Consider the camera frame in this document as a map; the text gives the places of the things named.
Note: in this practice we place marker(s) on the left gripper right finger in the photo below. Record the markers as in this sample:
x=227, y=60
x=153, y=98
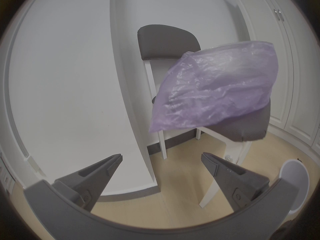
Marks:
x=225, y=176

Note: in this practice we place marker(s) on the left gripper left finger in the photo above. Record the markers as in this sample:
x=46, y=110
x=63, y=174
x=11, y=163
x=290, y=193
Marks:
x=100, y=176

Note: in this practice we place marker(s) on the purple plastic bag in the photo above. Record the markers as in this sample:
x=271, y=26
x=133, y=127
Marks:
x=215, y=89

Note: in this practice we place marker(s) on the white trash bin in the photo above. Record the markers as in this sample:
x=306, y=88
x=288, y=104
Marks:
x=295, y=181

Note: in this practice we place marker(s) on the white wardrobe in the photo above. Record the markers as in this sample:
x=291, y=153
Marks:
x=295, y=71

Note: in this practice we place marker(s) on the grey white chair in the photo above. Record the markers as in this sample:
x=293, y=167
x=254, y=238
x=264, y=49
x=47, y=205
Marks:
x=165, y=41

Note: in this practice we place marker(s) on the white wall socket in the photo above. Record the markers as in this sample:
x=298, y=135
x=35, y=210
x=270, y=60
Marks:
x=6, y=177

